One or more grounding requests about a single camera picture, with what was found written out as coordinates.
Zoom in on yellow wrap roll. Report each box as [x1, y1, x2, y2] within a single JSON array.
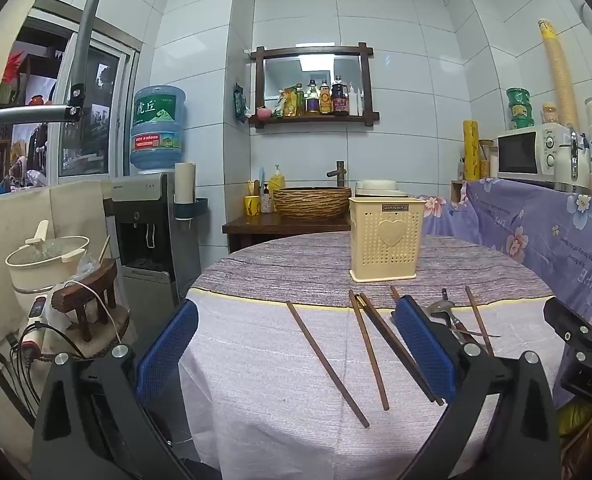
[[462, 120, 482, 182]]

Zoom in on glass storage jar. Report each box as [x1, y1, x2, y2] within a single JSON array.
[[478, 138, 497, 179]]

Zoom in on green hanging packet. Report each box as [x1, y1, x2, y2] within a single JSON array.
[[232, 82, 249, 121]]

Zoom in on tall yellow paper cup stack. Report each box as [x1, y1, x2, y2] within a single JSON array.
[[537, 18, 580, 129]]

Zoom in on dark wooden stool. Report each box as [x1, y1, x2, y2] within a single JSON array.
[[50, 258, 132, 357]]

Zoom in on white thermos jug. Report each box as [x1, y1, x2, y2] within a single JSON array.
[[553, 129, 592, 194]]

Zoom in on dark soy sauce bottle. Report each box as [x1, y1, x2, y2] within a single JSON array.
[[331, 75, 351, 115]]

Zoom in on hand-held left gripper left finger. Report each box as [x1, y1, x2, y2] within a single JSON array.
[[32, 299, 221, 480]]

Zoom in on grey water dispenser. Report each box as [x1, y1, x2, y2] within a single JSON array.
[[103, 172, 203, 312]]

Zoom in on metal spoon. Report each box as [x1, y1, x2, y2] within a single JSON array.
[[441, 287, 502, 346], [426, 300, 479, 346]]

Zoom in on dark wooden cabinet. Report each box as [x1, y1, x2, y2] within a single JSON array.
[[222, 214, 353, 254]]

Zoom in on blue water jug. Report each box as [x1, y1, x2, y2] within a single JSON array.
[[129, 85, 187, 175]]

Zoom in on white woven table cover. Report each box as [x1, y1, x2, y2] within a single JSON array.
[[178, 290, 567, 480]]

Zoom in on cream perforated utensil holder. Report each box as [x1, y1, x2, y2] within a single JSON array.
[[348, 196, 425, 282]]

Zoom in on yellow plastic bag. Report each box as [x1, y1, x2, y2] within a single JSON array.
[[555, 399, 592, 462]]

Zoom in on woven brown wash basin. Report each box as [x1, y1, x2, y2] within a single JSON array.
[[273, 187, 352, 220]]

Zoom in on yellow soap pump bottle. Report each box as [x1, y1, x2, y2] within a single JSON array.
[[269, 164, 287, 197]]

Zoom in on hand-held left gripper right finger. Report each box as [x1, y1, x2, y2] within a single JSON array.
[[392, 295, 562, 480]]

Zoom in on bronze faucet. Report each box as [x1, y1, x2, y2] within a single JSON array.
[[326, 160, 348, 190]]

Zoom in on purple striped tablecloth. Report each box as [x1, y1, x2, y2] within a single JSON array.
[[186, 232, 568, 308]]

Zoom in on yellow green sauce pouch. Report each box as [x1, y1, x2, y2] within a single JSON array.
[[275, 87, 297, 117]]

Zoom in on blue cup tube holder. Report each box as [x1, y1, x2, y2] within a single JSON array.
[[173, 197, 209, 222]]

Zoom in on metal framed window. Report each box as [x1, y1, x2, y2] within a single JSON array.
[[0, 0, 142, 198]]

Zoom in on white microwave oven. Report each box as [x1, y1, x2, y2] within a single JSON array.
[[495, 122, 578, 184]]

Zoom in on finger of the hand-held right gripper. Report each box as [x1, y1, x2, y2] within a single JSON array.
[[543, 296, 592, 349]]

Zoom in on black cables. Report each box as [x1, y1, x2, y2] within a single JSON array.
[[0, 322, 92, 413]]

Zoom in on cream cooking pot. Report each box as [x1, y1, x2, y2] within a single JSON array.
[[4, 220, 91, 312]]

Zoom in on small wooden stool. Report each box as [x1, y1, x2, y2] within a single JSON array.
[[50, 279, 120, 342]]

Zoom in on purple floral cloth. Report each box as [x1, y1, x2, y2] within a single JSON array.
[[420, 179, 592, 343]]

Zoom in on white paper cup tube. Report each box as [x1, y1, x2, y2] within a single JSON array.
[[174, 162, 197, 221]]

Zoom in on wooden framed mirror shelf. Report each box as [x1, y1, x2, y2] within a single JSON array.
[[248, 45, 381, 129]]

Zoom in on white handheld device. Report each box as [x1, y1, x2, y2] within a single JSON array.
[[22, 295, 52, 362]]

